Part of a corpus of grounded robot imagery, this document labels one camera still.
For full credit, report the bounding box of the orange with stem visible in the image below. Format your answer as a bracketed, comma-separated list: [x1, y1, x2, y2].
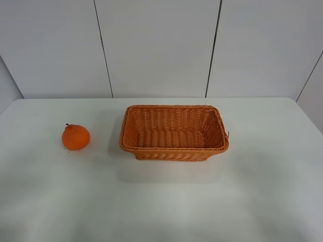
[62, 124, 91, 151]

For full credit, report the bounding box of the orange woven basket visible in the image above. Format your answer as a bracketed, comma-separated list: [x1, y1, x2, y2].
[119, 105, 229, 161]

